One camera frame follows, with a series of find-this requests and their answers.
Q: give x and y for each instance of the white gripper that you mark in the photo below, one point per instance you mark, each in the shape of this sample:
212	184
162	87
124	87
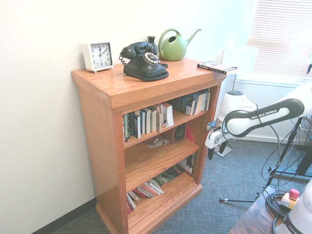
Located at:
215	140

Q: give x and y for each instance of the black paperback book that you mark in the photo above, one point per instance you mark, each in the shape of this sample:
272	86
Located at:
214	66

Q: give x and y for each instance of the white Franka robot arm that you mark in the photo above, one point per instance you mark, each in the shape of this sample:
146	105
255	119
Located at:
263	117

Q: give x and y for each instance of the black and white book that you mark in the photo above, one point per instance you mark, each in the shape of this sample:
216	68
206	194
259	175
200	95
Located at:
189	163

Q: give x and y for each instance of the red folder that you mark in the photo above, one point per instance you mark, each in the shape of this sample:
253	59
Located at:
189	135

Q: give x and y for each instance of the small wooden speaker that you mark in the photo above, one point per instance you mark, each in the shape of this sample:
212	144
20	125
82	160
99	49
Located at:
180	132

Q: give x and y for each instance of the white page paperback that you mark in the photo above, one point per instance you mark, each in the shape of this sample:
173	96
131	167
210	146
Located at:
198	104

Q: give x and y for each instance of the white floor appliance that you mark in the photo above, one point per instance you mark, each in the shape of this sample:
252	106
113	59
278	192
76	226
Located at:
234	102

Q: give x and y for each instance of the blue cover cream paperback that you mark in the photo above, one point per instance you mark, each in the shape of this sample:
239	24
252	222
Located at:
207	100

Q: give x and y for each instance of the dark camouflage magazine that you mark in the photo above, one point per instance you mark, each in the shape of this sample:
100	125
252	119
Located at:
168	176

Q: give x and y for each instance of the thick white book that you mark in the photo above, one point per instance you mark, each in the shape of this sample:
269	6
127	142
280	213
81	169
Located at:
168	115

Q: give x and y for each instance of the dark blue yellow book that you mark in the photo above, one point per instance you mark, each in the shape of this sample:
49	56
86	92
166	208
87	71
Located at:
180	103

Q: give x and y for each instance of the loose paper cards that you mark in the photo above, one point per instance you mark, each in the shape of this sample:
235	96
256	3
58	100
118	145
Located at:
156	143

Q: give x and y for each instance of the cream page paperback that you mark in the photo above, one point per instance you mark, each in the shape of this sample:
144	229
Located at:
154	119
159	118
149	120

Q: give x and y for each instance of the white paperback book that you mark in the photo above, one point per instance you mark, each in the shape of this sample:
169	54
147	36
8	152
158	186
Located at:
157	187

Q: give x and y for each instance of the dark stand base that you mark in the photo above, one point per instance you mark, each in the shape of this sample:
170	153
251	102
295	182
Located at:
292	171

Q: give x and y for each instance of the red and white paperback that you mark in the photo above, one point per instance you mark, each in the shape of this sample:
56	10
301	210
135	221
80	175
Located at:
147	190

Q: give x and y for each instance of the blue cover book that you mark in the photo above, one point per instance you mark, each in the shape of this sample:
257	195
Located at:
137	126

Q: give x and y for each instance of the yellow emergency stop button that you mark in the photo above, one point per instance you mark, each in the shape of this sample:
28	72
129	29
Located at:
288	201

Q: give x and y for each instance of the dark green book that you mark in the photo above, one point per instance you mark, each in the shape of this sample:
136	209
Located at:
131	125

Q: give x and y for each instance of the red and green spine book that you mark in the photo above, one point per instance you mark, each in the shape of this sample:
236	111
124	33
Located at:
125	129

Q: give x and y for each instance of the black rotary telephone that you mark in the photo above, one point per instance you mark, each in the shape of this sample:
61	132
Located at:
146	69

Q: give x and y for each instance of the green watering can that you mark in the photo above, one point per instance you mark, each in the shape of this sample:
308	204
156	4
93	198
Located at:
170	51

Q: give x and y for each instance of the wooden bookshelf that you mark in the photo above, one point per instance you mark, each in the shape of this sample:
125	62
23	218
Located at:
102	146

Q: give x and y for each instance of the small black vase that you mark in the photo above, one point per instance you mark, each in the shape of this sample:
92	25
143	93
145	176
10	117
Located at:
151	40

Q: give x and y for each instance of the white window blinds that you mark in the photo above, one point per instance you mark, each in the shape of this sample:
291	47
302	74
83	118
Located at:
280	36

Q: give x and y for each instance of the white square alarm clock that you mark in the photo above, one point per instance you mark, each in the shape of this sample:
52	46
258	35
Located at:
100	54

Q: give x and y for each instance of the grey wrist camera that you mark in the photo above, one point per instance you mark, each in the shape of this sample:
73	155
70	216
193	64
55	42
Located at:
210	126

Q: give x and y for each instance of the black camera tripod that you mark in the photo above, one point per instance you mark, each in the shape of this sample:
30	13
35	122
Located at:
281	156

